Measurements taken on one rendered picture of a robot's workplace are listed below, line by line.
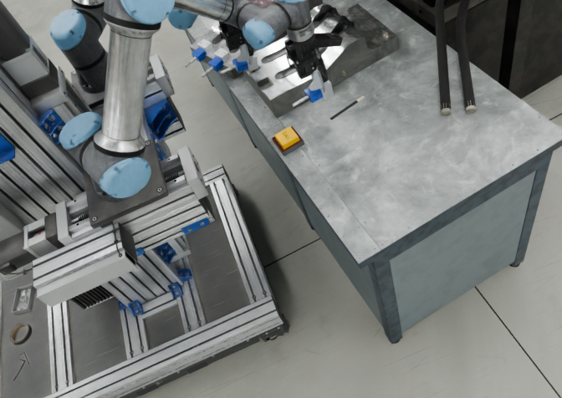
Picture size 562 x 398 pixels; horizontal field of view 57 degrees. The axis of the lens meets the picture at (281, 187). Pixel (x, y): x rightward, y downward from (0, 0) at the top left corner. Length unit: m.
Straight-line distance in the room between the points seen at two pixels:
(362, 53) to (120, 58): 0.93
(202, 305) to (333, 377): 0.59
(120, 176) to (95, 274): 0.38
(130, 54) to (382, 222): 0.79
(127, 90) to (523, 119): 1.12
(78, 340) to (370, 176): 1.44
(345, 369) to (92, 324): 1.07
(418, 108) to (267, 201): 1.12
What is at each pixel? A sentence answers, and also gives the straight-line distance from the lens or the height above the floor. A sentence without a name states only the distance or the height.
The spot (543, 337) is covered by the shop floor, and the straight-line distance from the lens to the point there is 2.21.
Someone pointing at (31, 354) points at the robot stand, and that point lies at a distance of 2.51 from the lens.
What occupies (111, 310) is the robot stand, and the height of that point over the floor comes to 0.21.
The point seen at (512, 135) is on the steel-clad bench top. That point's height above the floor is 0.80.
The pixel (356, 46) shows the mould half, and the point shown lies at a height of 0.91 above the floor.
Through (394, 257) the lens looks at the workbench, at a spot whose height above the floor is 0.67.
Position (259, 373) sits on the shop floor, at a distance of 2.22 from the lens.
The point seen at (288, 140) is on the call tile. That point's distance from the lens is 1.65.
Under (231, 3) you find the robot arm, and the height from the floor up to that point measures 1.30.
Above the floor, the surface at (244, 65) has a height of 0.93.
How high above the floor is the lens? 2.05
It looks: 52 degrees down
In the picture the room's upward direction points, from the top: 23 degrees counter-clockwise
